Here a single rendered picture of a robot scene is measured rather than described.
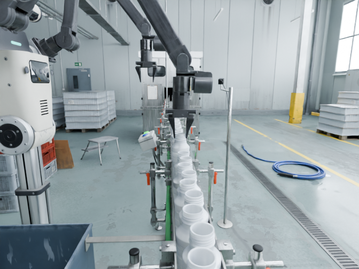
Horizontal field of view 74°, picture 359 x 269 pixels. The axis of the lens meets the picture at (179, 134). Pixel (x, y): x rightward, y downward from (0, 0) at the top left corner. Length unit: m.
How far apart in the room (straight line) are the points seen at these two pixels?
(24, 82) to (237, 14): 11.09
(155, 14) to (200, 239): 0.63
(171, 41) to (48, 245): 0.74
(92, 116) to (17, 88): 6.40
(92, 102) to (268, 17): 8.40
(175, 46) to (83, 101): 6.75
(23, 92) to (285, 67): 11.68
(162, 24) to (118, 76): 10.47
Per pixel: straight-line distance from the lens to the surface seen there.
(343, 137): 7.30
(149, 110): 5.53
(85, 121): 7.50
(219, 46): 11.35
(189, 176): 0.58
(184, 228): 0.44
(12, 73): 1.06
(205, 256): 0.36
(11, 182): 3.16
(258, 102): 11.79
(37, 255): 0.96
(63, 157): 4.38
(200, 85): 0.77
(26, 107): 1.07
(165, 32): 0.78
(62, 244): 0.91
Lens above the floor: 1.38
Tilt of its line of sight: 12 degrees down
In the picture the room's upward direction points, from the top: straight up
